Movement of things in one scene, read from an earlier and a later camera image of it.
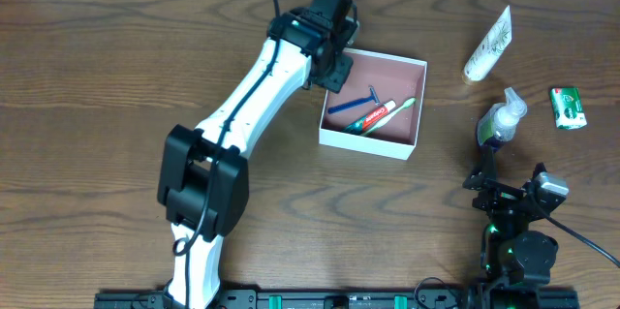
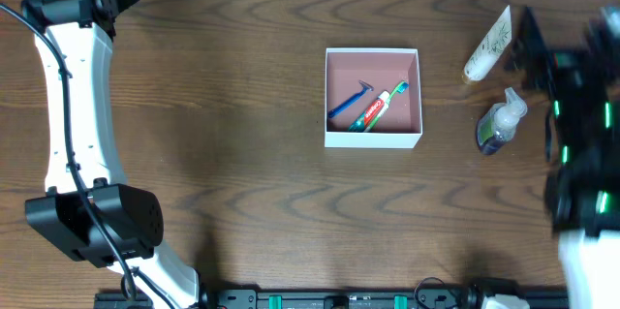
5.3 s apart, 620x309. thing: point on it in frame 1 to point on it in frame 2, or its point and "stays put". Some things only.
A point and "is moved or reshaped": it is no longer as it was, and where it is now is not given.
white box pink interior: (393, 78) is moved or reshaped
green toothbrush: (380, 123) to (401, 87)
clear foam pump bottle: (499, 122) stays put
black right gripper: (500, 193) to (541, 69)
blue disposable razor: (372, 96) is moved or reshaped
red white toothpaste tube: (369, 119) is moved or reshaped
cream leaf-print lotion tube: (490, 49) stays put
